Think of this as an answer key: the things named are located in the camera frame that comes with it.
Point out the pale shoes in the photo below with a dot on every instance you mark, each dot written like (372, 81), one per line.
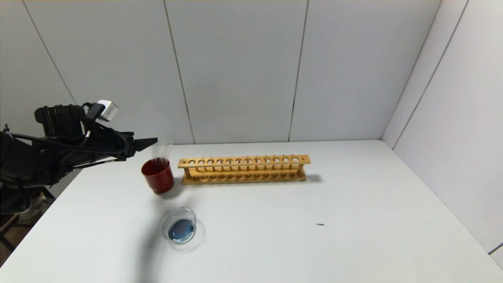
(37, 208)

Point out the dark background furniture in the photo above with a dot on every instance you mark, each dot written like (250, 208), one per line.
(17, 212)

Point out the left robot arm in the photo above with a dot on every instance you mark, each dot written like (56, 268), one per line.
(31, 157)

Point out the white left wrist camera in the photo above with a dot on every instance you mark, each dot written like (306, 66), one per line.
(107, 110)

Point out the clear glass dish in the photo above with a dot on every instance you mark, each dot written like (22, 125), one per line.
(182, 230)

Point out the dark red cup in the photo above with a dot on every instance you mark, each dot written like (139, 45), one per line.
(158, 179)

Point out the wooden test tube rack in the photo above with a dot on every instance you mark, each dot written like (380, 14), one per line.
(243, 160)

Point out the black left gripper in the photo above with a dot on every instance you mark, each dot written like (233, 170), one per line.
(130, 146)

